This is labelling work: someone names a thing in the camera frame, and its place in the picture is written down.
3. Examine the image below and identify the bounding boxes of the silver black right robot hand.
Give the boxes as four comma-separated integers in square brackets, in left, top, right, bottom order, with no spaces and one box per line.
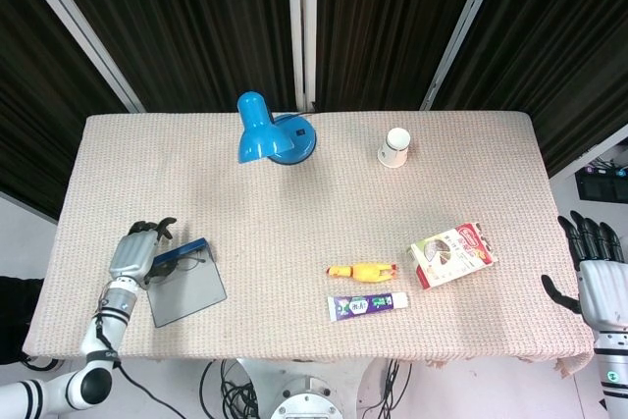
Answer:
[541,210,628,330]

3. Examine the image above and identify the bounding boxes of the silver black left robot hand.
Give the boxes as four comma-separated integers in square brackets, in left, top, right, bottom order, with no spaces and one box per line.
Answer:
[107,216,179,291]

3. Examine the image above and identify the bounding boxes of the thin metal frame eyeglasses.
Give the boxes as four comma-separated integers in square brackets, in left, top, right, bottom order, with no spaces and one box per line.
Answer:
[161,253,207,276]

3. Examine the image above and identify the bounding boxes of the blue glasses case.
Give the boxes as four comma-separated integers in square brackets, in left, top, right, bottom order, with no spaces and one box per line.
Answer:
[146,236,229,329]

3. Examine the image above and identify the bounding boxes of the grey round robot base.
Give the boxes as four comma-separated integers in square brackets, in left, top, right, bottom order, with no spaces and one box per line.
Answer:
[237,357,379,419]

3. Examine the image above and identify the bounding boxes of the black electronics box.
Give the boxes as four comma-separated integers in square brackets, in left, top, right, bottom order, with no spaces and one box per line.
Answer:
[576,156,628,204]

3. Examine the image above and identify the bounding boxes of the red green snack box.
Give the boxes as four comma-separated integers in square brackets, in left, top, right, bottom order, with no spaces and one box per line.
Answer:
[406,222,497,290]

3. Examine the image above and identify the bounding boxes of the blue desk lamp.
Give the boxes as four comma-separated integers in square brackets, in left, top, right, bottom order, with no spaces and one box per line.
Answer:
[236,90,318,167]

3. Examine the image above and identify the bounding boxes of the beige woven tablecloth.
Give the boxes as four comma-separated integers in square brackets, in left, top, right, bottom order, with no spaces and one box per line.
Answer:
[22,111,595,379]

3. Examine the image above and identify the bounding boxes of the yellow rubber chicken toy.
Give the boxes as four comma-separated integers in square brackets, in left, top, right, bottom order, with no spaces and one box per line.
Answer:
[326,262,399,285]

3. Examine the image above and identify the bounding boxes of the purple toothpaste tube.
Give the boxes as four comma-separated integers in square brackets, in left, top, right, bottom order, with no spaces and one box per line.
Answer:
[327,291,409,324]

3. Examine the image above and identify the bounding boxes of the black pleated curtain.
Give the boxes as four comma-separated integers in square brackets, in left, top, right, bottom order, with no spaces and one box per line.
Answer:
[0,0,628,219]

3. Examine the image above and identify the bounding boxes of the white paper cup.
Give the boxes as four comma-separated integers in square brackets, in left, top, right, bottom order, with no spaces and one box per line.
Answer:
[376,127,411,170]

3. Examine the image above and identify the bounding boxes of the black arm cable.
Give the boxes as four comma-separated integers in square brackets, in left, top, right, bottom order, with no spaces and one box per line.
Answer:
[94,298,190,419]

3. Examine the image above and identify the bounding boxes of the white metal frame post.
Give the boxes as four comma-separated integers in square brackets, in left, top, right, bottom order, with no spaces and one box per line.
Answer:
[7,0,146,114]
[420,0,514,111]
[287,0,319,114]
[547,123,628,183]

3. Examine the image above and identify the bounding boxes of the black floor cable bundle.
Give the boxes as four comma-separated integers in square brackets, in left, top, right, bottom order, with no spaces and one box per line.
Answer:
[198,358,269,419]
[365,358,414,419]

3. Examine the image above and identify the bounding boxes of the black lamp power cable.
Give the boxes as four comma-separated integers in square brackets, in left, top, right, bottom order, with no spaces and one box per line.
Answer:
[282,100,316,121]

